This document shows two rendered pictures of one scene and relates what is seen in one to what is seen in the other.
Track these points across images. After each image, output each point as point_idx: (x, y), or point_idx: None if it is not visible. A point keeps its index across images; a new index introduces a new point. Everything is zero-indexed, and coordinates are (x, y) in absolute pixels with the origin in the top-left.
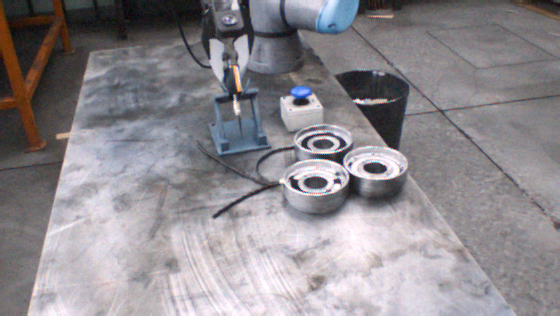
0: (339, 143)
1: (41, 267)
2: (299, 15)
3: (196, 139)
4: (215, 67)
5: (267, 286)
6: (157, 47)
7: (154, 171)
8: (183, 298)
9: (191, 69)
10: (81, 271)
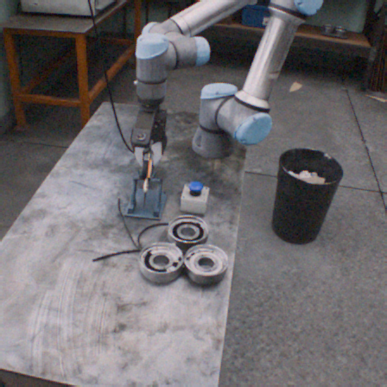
0: (198, 234)
1: None
2: (225, 125)
3: (119, 198)
4: (137, 157)
5: (91, 319)
6: None
7: (81, 213)
8: (45, 307)
9: None
10: (7, 269)
